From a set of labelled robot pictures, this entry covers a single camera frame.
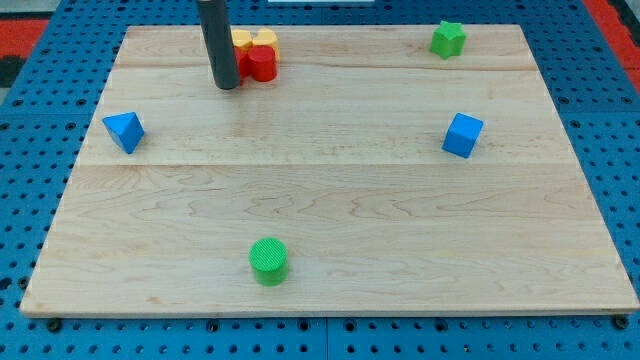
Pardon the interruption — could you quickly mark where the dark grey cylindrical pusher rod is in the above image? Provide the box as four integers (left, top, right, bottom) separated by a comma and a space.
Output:
196, 0, 241, 90

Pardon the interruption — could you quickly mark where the blue cube block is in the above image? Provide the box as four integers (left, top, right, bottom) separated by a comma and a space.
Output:
442, 113, 484, 158

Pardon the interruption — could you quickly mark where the yellow block behind rod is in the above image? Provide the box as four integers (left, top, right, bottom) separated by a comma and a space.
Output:
232, 29, 253, 51

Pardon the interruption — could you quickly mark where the red block behind rod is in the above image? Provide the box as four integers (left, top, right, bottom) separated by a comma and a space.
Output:
234, 47, 251, 84

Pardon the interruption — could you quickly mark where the yellow heart block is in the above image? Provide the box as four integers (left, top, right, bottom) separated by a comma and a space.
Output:
252, 28, 280, 62

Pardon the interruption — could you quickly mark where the red cylinder block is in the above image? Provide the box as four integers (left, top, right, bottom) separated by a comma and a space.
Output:
248, 45, 277, 82

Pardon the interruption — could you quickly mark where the blue triangular prism block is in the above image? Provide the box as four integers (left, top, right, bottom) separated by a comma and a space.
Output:
102, 112, 145, 154

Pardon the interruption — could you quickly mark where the light wooden board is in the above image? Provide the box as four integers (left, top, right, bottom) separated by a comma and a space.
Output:
20, 25, 639, 318

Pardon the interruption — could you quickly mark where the green star block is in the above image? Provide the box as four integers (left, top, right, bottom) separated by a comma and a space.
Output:
429, 20, 466, 59

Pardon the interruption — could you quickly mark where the green cylinder block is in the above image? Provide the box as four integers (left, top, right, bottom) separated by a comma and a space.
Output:
248, 237, 289, 286

